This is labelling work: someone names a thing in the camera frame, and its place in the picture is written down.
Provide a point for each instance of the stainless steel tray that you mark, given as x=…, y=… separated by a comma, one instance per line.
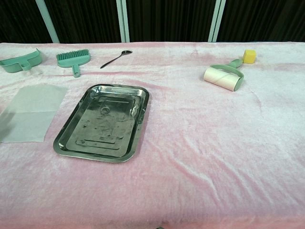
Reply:
x=102, y=124

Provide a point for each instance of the pink plush table cloth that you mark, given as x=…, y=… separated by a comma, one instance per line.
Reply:
x=190, y=143

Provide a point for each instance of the green plastic dustpan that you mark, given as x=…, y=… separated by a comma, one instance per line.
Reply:
x=14, y=64

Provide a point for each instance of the translucent paper sheet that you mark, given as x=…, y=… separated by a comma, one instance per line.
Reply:
x=33, y=112

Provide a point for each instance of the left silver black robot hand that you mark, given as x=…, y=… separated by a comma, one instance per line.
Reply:
x=5, y=125

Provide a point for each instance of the yellow foam cube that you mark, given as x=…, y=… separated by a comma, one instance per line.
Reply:
x=249, y=57

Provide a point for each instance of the black metal spoon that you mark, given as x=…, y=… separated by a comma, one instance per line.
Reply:
x=127, y=52

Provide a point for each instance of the black pleated curtain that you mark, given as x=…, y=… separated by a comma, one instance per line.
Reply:
x=166, y=19

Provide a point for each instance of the white metal frame post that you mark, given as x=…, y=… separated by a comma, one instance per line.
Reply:
x=47, y=23
x=216, y=21
x=122, y=21

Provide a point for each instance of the green plastic hand brush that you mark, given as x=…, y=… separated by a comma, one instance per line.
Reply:
x=74, y=60

